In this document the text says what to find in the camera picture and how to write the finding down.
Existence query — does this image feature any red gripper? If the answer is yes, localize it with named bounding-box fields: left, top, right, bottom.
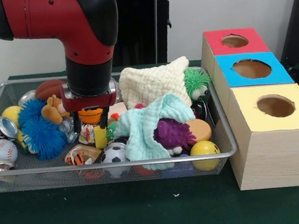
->
left=59, top=79, right=123, bottom=134

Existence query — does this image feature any polka dot patterned cloth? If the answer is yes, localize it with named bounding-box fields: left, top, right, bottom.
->
left=76, top=123, right=97, bottom=146

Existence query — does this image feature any mint green knitted cloth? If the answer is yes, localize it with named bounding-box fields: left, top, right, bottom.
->
left=110, top=91, right=201, bottom=174

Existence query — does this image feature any cream knitted cloth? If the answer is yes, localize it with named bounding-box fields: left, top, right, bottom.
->
left=117, top=55, right=194, bottom=112

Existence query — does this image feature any clear mesh bin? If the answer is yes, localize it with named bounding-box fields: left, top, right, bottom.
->
left=0, top=59, right=240, bottom=196

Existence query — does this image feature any wooden box with three holes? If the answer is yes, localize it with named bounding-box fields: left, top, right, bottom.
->
left=198, top=22, right=299, bottom=194

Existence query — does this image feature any small soccer ball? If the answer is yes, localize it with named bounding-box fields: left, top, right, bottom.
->
left=100, top=145, right=131, bottom=179

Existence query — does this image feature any blue spiky ball toy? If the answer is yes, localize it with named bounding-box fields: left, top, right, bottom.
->
left=15, top=95, right=69, bottom=163

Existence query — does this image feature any purple spiky toy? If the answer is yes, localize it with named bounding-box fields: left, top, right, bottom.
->
left=151, top=115, right=198, bottom=157

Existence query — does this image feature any small baseball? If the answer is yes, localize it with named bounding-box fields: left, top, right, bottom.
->
left=0, top=138, right=19, bottom=162

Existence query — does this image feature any toy burger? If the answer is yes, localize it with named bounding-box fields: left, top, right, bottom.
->
left=186, top=118, right=213, bottom=143

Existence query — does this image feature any green spiky ball toy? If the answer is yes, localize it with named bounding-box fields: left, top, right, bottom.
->
left=182, top=66, right=214, bottom=103

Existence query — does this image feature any yellow smiley ball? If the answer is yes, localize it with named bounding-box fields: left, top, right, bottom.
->
left=188, top=139, right=223, bottom=172

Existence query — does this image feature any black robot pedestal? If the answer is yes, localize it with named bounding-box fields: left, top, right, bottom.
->
left=107, top=0, right=189, bottom=69

